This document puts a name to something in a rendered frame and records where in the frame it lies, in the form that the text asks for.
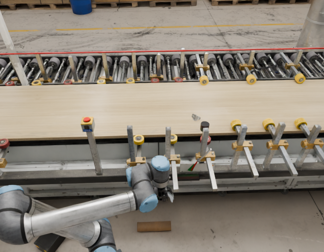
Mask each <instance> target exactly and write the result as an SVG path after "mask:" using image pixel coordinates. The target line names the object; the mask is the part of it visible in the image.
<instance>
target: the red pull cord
mask: <svg viewBox="0 0 324 252"><path fill-rule="evenodd" d="M307 49H324V47H308V48H253V49H197V50H142V51H86V52H30V53H0V55H32V54H87V53H142V52H197V51H252V50H307Z"/></svg>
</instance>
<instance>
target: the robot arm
mask: <svg viewBox="0 0 324 252"><path fill-rule="evenodd" d="M169 169H170V163H169V160H168V159H167V158H166V157H164V156H161V155H158V156H155V157H153V158H152V160H151V162H147V163H144V164H140V165H136V166H132V167H130V168H127V169H126V176H127V181H128V185H129V187H132V188H133V190H131V191H129V192H125V193H121V194H116V195H112V196H108V197H104V198H100V199H96V200H92V201H88V202H84V203H80V204H76V205H71V206H67V207H63V208H59V209H57V208H55V207H52V206H50V205H48V204H45V203H43V202H40V201H38V200H35V199H33V198H31V197H29V196H27V195H25V194H24V190H23V188H22V187H20V186H18V185H8V186H4V187H1V188H0V240H1V241H3V242H5V243H8V244H12V245H24V244H28V243H30V242H31V241H32V239H33V238H34V237H38V236H42V235H45V234H49V233H54V234H57V235H60V236H63V237H66V238H69V239H73V240H76V241H79V243H80V245H81V246H82V247H85V248H88V250H89V252H117V249H116V244H115V240H114V236H113V232H112V227H111V224H110V222H109V220H108V219H107V218H108V217H112V216H116V215H119V214H123V213H127V212H130V211H136V210H140V211H141V212H142V213H147V212H150V211H151V210H153V209H154V208H155V207H156V206H157V204H158V200H160V201H163V202H165V201H166V200H167V201H168V196H169V198H170V200H171V202H173V200H174V195H173V192H172V189H171V188H170V187H168V186H167V185H168V184H169V179H170V176H169ZM151 180H152V183H153V185H154V186H153V187H152V184H151V182H150V181H151Z"/></svg>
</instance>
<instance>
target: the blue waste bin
mask: <svg viewBox="0 0 324 252"><path fill-rule="evenodd" d="M70 3H71V7H72V10H73V13H74V14H76V15H86V14H89V13H91V12H92V6H91V0H70Z"/></svg>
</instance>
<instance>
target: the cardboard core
mask: <svg viewBox="0 0 324 252"><path fill-rule="evenodd" d="M151 231H171V221H151V222H137V232H151Z"/></svg>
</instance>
